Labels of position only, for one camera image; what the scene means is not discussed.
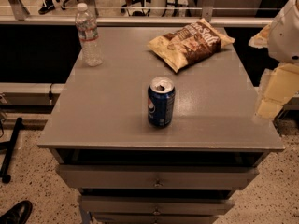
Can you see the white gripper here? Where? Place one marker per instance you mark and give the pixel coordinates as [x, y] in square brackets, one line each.
[285, 36]

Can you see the brown chip bag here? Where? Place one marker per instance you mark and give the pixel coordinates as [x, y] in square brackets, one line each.
[191, 44]

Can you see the blue Pepsi can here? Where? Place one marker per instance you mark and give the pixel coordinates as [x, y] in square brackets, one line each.
[161, 98]

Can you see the clear plastic water bottle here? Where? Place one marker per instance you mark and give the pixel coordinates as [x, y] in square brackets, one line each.
[88, 35]

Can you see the top grey drawer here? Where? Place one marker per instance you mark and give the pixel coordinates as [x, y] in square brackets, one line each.
[156, 177]

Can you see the grey drawer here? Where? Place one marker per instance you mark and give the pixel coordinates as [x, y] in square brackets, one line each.
[155, 206]
[144, 219]
[156, 177]

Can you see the middle grey drawer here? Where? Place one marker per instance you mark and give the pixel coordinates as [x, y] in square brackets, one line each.
[155, 206]

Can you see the black sneaker with leg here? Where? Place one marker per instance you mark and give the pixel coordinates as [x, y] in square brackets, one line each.
[46, 7]

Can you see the bottom grey drawer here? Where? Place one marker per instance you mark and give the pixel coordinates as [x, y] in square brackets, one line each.
[144, 219]

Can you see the black metal stand leg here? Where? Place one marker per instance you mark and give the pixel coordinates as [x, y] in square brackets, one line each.
[8, 147]

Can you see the black leather shoe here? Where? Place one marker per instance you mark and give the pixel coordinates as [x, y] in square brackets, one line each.
[18, 214]

